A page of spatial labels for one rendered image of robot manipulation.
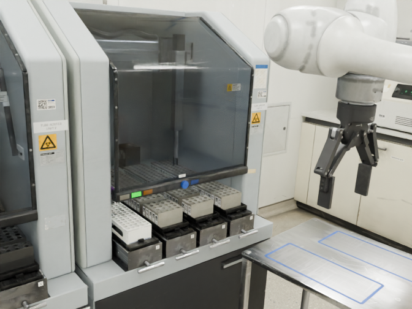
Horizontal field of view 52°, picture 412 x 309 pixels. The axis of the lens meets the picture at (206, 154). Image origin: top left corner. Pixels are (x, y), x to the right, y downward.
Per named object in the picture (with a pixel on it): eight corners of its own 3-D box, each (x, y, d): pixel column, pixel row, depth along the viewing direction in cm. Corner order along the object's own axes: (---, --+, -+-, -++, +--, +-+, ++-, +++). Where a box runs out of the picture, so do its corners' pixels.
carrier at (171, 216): (179, 219, 165) (180, 205, 163) (183, 221, 163) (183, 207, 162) (154, 227, 158) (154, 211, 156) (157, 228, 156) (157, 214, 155)
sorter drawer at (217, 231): (116, 192, 213) (116, 175, 210) (140, 187, 221) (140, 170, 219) (206, 252, 158) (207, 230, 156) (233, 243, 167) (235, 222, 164)
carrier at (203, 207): (210, 211, 174) (211, 197, 173) (213, 213, 173) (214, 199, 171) (187, 217, 167) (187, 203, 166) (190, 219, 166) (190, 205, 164)
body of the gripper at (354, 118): (362, 105, 80) (355, 152, 83) (385, 103, 86) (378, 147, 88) (329, 100, 86) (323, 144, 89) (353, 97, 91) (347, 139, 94)
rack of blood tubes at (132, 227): (91, 217, 167) (90, 202, 166) (114, 211, 173) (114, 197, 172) (127, 247, 145) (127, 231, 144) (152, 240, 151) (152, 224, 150)
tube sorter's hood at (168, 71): (61, 164, 180) (53, 5, 163) (178, 146, 217) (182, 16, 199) (116, 203, 142) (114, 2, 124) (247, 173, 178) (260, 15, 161)
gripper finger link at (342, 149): (360, 135, 86) (358, 130, 85) (333, 180, 84) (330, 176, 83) (344, 131, 89) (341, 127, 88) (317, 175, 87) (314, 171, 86)
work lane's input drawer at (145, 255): (56, 205, 194) (54, 186, 192) (84, 198, 203) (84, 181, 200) (133, 278, 140) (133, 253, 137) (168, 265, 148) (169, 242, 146)
